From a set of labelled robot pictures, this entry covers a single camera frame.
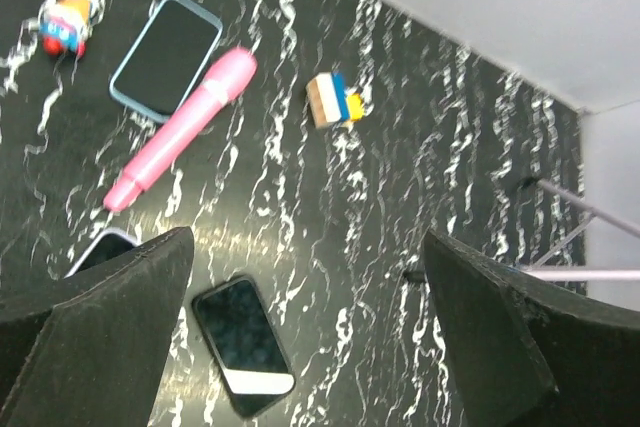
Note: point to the lilac tripod stand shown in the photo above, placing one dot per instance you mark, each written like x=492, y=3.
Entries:
x=556, y=273

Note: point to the phone in blue case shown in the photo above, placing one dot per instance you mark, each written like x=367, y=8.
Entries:
x=166, y=59

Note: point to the lilac phone case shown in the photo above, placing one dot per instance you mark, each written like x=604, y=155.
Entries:
x=110, y=243

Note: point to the coloured building block stack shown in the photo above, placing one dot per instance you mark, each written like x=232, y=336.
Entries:
x=331, y=102

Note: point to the small toy figurine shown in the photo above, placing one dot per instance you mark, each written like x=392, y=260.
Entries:
x=66, y=25

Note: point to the black phone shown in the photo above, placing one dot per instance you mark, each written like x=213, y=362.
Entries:
x=242, y=339

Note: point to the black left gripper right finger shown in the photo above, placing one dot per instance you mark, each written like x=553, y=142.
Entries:
x=525, y=352

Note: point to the pink marker pen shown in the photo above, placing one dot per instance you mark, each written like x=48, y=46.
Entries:
x=224, y=82

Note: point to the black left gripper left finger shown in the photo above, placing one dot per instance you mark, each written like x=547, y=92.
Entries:
x=90, y=349

